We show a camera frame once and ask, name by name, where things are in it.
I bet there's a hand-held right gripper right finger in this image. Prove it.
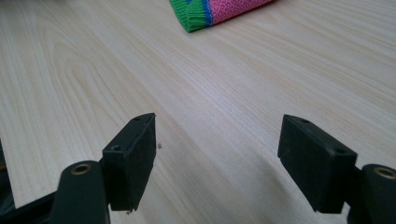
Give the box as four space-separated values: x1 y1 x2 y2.
276 114 359 215

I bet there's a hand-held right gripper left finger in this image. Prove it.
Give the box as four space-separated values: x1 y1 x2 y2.
102 112 157 212

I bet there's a green pink blue knitted sock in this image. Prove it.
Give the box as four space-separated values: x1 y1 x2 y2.
169 0 276 34

